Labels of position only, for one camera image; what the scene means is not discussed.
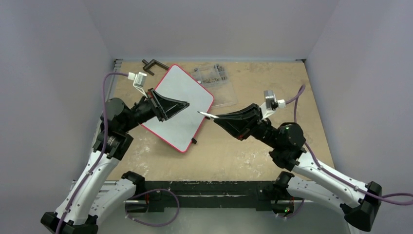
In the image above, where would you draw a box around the clear plastic parts box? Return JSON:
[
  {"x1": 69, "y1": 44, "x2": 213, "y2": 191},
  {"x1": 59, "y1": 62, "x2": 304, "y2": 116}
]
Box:
[{"x1": 189, "y1": 64, "x2": 238, "y2": 109}]

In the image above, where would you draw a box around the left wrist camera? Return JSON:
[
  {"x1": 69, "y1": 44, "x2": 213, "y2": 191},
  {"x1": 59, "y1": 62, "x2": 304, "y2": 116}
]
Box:
[{"x1": 128, "y1": 72, "x2": 147, "y2": 97}]

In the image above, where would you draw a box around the aluminium frame rail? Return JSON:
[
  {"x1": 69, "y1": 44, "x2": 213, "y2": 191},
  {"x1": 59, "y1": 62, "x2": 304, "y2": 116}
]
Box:
[{"x1": 66, "y1": 59, "x2": 124, "y2": 204}]

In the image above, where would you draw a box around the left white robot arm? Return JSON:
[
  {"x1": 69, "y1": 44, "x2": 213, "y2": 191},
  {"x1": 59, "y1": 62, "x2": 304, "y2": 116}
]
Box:
[{"x1": 40, "y1": 88, "x2": 190, "y2": 234}]

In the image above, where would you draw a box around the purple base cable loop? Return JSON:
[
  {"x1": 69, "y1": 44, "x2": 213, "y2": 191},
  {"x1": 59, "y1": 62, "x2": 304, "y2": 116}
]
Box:
[{"x1": 125, "y1": 188, "x2": 180, "y2": 227}]

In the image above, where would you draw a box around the white whiteboard marker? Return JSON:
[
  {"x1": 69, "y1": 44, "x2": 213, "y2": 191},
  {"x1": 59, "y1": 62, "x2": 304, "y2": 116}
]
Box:
[{"x1": 197, "y1": 111, "x2": 218, "y2": 119}]

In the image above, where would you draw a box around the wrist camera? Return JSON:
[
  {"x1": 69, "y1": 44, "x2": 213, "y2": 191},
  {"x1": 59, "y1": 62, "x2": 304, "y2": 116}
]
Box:
[
  {"x1": 260, "y1": 90, "x2": 286, "y2": 119},
  {"x1": 128, "y1": 72, "x2": 147, "y2": 97}
]

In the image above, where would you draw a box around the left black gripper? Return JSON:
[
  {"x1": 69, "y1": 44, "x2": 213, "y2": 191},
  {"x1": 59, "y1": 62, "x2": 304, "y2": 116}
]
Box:
[{"x1": 121, "y1": 88, "x2": 187, "y2": 133}]

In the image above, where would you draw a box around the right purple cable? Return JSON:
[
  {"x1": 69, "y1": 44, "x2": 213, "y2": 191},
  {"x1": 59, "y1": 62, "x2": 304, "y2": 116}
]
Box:
[{"x1": 283, "y1": 84, "x2": 413, "y2": 206}]

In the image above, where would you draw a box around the black metal clamp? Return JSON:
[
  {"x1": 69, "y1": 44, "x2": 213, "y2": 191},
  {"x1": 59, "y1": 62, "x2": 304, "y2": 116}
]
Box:
[{"x1": 142, "y1": 59, "x2": 169, "y2": 76}]

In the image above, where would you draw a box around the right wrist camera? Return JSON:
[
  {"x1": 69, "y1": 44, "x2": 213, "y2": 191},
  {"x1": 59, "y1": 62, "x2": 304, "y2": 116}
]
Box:
[{"x1": 260, "y1": 90, "x2": 286, "y2": 119}]

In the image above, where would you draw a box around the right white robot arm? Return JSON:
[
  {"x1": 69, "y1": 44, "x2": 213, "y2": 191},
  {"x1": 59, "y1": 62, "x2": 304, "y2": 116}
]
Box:
[{"x1": 212, "y1": 103, "x2": 382, "y2": 232}]

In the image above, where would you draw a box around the red framed whiteboard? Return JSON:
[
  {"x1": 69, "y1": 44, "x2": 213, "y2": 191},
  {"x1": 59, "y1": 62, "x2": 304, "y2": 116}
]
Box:
[{"x1": 140, "y1": 64, "x2": 215, "y2": 154}]

